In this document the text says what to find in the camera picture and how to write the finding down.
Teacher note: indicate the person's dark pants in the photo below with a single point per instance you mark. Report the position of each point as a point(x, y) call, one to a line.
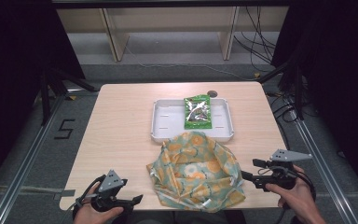
point(174, 218)

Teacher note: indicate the person's left hand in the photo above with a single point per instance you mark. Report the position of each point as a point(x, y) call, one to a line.
point(94, 214)

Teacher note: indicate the aluminium floor rail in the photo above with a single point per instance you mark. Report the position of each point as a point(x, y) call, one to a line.
point(24, 168)
point(323, 165)

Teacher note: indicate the green snack packet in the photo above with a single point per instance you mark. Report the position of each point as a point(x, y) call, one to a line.
point(198, 112)

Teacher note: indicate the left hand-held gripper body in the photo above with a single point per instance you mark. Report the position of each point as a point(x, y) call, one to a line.
point(112, 189)

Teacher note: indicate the person's right hand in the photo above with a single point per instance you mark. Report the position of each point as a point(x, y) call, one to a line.
point(296, 196)

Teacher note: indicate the orange and green patterned bag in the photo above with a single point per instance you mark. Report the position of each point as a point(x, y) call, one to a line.
point(195, 174)

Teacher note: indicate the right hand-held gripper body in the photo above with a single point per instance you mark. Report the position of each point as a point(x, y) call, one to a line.
point(281, 174)

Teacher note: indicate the beige desk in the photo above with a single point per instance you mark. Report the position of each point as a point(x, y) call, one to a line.
point(174, 18)

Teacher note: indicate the white plastic tray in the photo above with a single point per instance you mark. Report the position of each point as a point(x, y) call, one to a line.
point(171, 119)

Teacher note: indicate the black metal stand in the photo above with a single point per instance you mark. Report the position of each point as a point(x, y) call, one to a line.
point(293, 81)
point(48, 93)

